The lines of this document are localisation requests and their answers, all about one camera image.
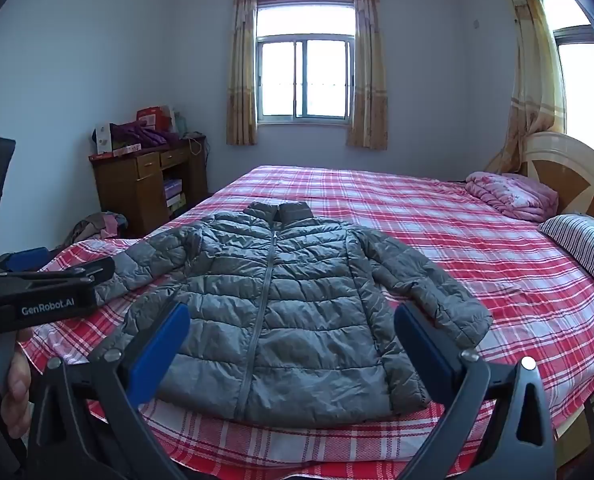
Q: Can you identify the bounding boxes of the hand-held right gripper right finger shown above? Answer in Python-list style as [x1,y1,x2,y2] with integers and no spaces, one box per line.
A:
[394,302,558,480]

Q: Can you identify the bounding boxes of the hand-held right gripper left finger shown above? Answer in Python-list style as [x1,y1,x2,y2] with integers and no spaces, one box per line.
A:
[27,302,192,480]

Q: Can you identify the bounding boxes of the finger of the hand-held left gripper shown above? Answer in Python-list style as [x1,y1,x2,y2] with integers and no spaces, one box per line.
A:
[0,256,116,295]
[0,246,62,276]

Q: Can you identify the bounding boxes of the grey puffer jacket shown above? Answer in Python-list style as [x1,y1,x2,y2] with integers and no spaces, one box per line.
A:
[89,201,494,430]

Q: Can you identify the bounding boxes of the pile of clothes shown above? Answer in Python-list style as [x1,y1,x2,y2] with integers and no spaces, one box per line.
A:
[64,211,128,248]

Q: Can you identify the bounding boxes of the person's left hand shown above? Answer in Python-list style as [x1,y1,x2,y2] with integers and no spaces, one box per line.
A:
[0,329,34,443]

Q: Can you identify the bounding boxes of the red plaid bed sheet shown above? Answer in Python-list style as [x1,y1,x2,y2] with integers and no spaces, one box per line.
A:
[19,165,594,480]

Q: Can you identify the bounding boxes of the brown wooden desk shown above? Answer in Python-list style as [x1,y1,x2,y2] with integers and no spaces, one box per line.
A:
[89,135,210,238]

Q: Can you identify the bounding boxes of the stack of boxes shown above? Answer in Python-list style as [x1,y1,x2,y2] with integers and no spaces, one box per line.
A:
[163,178,186,220]

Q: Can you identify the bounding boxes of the flat pink box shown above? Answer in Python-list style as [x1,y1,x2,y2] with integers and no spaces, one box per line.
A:
[90,143,142,162]

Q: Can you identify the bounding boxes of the white printed box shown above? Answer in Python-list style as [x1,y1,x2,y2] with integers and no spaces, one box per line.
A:
[94,124,114,156]

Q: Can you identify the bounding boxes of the purple cloth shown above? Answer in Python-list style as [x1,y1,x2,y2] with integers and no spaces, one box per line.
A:
[112,122,178,151]

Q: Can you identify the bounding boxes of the red cardboard box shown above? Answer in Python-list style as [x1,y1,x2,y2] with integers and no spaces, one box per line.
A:
[136,105,175,131]

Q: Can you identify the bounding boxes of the pink folded quilt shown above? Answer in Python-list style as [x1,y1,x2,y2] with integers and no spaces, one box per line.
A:
[464,171,559,223]

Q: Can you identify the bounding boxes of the striped pillow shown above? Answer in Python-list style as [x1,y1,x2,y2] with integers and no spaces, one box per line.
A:
[538,213,594,307]

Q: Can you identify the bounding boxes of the wooden bed headboard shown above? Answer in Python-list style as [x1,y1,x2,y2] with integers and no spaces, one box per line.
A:
[519,131,594,241]

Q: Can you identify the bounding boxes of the short yellow patterned curtain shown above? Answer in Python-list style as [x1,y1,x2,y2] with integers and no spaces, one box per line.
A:
[226,0,258,147]
[346,0,390,151]

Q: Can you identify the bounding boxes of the sliding glass window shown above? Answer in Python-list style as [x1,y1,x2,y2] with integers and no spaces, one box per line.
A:
[254,1,356,125]

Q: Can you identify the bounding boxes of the long yellow patterned curtain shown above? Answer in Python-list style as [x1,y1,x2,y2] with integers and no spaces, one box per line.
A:
[484,0,566,175]

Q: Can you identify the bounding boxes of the tall glass window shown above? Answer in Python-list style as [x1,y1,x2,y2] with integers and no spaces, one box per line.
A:
[536,0,594,168]

